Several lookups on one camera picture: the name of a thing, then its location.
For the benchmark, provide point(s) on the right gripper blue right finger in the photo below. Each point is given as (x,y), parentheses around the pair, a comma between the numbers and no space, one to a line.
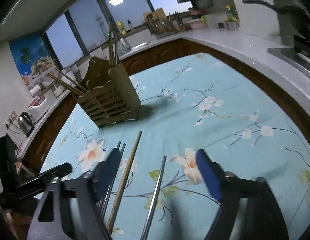
(213,176)

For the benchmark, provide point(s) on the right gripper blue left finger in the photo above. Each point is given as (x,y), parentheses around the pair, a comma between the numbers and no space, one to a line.
(95,178)

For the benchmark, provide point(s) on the wooden chopstick centre carved end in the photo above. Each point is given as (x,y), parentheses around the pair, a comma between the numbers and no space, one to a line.
(121,187)

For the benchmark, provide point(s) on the stainless electric kettle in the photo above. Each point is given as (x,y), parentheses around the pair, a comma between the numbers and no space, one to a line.
(25,123)

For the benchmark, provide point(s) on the light blue floral tablecloth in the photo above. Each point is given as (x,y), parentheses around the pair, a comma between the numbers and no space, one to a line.
(190,103)

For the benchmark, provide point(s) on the wooden utensil holder caddy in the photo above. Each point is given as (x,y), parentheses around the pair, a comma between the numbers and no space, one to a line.
(111,97)

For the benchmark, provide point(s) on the white red rice cooker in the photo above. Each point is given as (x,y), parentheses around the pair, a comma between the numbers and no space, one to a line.
(38,108)

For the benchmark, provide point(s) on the fork in holder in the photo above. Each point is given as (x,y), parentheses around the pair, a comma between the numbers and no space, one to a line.
(78,77)

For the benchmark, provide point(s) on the chrome sink faucet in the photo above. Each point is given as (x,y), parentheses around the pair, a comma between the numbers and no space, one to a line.
(122,46)

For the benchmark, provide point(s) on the yellow dish soap bottle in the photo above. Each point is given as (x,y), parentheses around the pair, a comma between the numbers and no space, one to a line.
(122,28)

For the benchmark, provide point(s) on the pink seasoning box set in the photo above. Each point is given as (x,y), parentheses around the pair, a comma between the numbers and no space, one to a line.
(229,25)

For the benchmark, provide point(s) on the pink basin stack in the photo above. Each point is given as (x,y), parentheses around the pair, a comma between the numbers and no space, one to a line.
(198,19)

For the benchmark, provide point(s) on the clear spray bottle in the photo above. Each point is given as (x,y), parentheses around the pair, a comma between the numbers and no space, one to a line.
(131,27)

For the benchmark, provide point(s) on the dish drying rack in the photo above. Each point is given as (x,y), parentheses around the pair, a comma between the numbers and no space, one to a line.
(159,24)

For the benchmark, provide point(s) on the green yellow oil bottle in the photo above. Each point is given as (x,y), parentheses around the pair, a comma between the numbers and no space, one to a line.
(232,14)

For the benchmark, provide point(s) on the gas stove top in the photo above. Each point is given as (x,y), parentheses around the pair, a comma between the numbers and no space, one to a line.
(298,56)

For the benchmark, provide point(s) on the knife block with knives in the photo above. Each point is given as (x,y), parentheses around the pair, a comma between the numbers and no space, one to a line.
(179,21)

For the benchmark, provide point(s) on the wall power socket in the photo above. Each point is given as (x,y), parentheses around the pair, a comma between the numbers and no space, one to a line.
(10,120)

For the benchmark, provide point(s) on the tropical fruit wall poster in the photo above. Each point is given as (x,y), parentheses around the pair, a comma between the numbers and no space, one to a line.
(33,61)

